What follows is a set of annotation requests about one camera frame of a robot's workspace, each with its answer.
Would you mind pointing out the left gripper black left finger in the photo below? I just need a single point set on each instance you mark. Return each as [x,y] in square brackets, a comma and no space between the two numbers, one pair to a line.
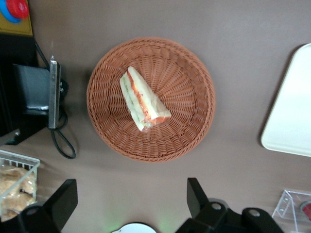
[53,208]

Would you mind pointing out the bagged fried snack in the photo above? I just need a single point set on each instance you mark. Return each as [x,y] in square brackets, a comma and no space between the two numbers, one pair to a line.
[14,206]
[14,177]

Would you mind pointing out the yellow control box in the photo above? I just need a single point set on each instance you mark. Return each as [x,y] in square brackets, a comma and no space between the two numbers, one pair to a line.
[22,26]

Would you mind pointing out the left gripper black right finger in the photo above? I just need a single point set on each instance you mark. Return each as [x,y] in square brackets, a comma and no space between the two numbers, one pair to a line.
[201,211]

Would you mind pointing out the clear acrylic bottle rack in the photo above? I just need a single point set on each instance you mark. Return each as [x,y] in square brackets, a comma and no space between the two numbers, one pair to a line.
[286,206]

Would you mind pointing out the grey metal bracket plate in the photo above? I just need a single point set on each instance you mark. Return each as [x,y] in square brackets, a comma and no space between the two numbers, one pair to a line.
[54,97]

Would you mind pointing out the red emergency stop button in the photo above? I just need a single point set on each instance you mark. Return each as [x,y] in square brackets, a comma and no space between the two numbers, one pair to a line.
[14,7]

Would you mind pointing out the cream plastic tray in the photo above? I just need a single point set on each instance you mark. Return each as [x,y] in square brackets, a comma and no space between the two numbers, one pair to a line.
[291,109]

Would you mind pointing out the triangle sandwich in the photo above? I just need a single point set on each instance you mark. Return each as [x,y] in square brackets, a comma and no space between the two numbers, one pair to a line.
[143,97]

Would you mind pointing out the round brown wicker basket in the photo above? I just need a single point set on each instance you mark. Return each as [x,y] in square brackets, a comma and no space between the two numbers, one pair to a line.
[184,97]

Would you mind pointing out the black appliance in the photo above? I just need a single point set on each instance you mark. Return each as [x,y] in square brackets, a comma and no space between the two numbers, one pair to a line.
[7,72]

